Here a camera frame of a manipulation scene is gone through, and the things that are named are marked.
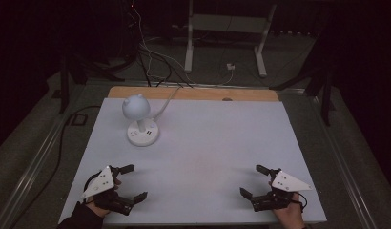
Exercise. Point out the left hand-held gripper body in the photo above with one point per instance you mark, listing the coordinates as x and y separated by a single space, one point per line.
101 183

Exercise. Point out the white table cover sheet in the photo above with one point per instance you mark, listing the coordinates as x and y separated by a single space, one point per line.
200 152

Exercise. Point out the black tripod stand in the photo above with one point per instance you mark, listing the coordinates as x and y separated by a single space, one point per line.
324 89

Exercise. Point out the person's left hand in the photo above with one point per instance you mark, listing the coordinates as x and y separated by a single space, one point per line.
96 208

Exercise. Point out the white metal stand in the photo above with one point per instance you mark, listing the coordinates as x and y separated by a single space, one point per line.
228 24

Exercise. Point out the white round-head desk lamp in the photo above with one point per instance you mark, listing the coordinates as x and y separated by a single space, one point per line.
137 109

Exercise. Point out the black floor plate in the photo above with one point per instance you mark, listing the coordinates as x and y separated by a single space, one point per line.
78 119

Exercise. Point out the white plug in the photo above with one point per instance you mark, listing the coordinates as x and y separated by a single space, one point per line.
230 66

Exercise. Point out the person's right hand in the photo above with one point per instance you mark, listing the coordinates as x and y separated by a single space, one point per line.
290 218

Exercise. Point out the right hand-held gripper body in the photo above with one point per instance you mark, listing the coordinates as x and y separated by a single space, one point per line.
287 183

